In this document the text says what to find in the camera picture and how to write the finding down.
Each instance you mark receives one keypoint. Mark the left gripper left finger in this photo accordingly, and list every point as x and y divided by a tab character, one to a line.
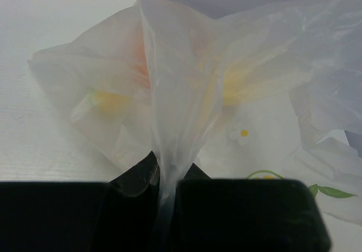
81	216

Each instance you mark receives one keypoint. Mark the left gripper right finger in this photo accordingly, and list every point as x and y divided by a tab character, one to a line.
245	215

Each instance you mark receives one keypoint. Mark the clear printed plastic bag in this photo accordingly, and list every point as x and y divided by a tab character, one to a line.
295	134

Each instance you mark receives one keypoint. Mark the yellow fake fruit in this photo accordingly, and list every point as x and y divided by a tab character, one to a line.
244	81

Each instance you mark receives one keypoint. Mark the orange fake fruit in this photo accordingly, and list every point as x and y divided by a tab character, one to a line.
135	54

